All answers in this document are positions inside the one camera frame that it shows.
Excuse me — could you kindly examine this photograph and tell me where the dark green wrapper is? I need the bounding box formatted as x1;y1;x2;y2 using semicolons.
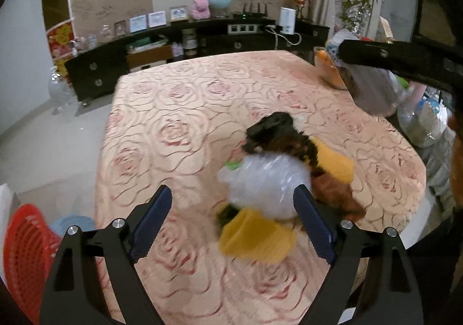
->
216;204;237;229

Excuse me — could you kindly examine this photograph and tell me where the red plastic basket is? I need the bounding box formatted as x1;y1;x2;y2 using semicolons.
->
3;204;64;324

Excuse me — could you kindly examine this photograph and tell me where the red yellow festive poster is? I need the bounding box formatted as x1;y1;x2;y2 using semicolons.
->
46;19;75;77

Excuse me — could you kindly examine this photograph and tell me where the red white figurine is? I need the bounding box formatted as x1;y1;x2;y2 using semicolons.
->
295;0;312;19

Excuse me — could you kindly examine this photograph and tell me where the clear water jug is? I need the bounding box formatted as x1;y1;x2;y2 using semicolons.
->
48;67;75;113

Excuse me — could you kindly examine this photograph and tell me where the clear plastic container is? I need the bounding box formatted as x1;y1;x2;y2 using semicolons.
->
397;96;450;148

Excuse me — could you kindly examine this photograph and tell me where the white cable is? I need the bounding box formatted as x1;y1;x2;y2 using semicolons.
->
266;25;302;51

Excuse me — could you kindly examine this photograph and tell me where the black router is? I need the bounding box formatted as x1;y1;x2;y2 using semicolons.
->
233;2;269;19

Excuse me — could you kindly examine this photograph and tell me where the clear plastic bag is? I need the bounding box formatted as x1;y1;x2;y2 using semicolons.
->
217;153;312;219

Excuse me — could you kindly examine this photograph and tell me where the blue white framed picture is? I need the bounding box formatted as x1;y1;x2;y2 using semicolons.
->
170;5;189;22

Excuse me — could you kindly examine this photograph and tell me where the blue plastic stool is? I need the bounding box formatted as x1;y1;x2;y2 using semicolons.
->
51;215;95;239

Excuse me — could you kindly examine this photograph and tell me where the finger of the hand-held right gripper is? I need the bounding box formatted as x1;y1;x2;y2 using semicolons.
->
338;39;463;94

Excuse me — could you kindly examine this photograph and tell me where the black television cabinet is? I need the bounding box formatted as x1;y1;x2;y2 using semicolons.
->
64;17;330;101

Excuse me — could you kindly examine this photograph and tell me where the beige cardboard box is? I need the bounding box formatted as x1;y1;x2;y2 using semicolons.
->
378;17;394;43

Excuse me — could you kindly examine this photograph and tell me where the pink plush toy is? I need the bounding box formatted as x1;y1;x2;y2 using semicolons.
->
192;0;211;20

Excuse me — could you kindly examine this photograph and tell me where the round tin canister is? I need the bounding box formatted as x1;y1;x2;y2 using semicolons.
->
182;29;198;56

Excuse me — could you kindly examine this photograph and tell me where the grey plastic bag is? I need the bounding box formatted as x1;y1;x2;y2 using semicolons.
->
342;64;406;117

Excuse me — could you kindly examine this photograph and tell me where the white framed certificate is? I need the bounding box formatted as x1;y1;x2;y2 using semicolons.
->
148;11;167;28
129;14;148;33

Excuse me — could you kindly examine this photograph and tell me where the glass fruit bowl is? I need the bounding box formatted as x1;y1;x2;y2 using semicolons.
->
314;46;350;90

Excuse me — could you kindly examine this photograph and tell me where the dark brown crumpled wrapper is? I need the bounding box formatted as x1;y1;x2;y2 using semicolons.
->
243;111;319;170

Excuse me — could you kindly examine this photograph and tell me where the yellow sunflower trash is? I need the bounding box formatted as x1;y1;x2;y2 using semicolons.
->
220;208;298;264

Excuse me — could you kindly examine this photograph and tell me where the grey power strip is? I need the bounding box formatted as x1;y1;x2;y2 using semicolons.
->
228;23;263;34

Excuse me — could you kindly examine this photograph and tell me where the rose patterned tablecloth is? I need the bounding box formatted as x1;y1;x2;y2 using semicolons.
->
95;51;427;325

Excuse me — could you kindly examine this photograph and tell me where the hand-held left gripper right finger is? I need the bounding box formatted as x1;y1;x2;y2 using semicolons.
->
293;183;424;325

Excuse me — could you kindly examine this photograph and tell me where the reddish brown wrapper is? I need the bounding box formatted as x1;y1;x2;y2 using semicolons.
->
311;169;366;222

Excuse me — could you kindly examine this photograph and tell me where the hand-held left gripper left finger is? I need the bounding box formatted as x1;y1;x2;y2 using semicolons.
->
40;185;173;325

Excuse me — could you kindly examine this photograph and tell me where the green tray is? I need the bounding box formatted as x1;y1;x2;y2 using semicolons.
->
126;37;170;52

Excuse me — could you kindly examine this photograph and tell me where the pale blue globe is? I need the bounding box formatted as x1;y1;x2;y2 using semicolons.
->
210;0;233;18

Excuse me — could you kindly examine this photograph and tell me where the white upright device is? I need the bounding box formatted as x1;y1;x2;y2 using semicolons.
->
279;7;296;35

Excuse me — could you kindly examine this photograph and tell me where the yellow sponge cloth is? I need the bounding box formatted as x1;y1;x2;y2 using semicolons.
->
310;136;356;184

